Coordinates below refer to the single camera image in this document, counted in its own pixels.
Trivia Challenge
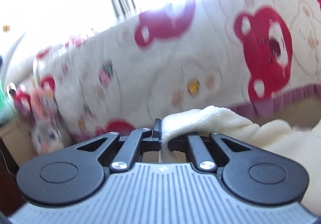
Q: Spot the cream fleece garment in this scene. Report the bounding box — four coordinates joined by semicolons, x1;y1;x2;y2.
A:
159;106;320;215

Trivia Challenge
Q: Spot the pink plush toy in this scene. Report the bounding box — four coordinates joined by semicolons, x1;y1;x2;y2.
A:
14;88;58;124

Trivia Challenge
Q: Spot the grey bunny plush toy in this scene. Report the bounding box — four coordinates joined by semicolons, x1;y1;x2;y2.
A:
31;121;72;156

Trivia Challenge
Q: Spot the bear print bed quilt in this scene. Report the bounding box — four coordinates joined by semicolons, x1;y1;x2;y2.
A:
4;0;321;144

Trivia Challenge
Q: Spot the green plush toy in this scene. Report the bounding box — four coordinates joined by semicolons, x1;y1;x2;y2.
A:
0;82;15;126

